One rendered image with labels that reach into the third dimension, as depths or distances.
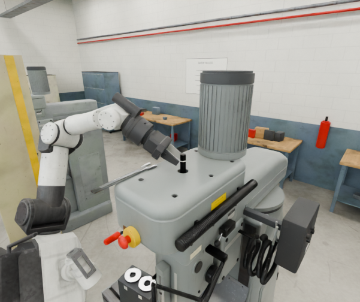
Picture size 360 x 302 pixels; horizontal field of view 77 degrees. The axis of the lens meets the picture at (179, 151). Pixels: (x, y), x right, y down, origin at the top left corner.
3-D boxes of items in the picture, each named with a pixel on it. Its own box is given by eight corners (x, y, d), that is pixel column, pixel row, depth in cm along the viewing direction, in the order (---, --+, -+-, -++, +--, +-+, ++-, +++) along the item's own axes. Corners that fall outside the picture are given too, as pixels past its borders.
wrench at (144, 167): (96, 195, 63) (96, 193, 63) (88, 190, 66) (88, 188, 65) (157, 166, 81) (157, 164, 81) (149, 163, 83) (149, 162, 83)
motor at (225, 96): (230, 165, 82) (239, 71, 71) (188, 151, 95) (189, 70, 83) (254, 150, 96) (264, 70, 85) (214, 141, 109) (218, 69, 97)
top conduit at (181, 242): (184, 254, 58) (184, 244, 57) (172, 247, 61) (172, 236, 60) (257, 188, 90) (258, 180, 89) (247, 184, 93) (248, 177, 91)
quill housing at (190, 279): (187, 325, 86) (188, 260, 74) (150, 292, 98) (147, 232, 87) (215, 290, 99) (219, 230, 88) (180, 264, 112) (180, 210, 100)
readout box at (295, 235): (298, 277, 82) (310, 229, 74) (273, 263, 87) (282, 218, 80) (312, 245, 96) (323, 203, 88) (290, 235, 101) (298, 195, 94)
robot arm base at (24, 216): (9, 235, 78) (25, 240, 72) (14, 197, 80) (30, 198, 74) (53, 229, 90) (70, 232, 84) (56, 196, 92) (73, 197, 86)
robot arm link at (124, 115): (122, 145, 73) (93, 124, 73) (137, 133, 83) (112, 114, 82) (136, 118, 68) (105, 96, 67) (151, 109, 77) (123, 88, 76)
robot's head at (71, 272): (75, 292, 73) (92, 288, 69) (56, 267, 72) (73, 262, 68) (88, 275, 79) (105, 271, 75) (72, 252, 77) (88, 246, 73)
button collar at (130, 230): (136, 251, 65) (134, 235, 63) (123, 241, 69) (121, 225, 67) (141, 247, 66) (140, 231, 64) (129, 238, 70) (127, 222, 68)
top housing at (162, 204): (166, 266, 60) (165, 216, 54) (110, 224, 76) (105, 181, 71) (246, 195, 93) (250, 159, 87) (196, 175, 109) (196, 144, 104)
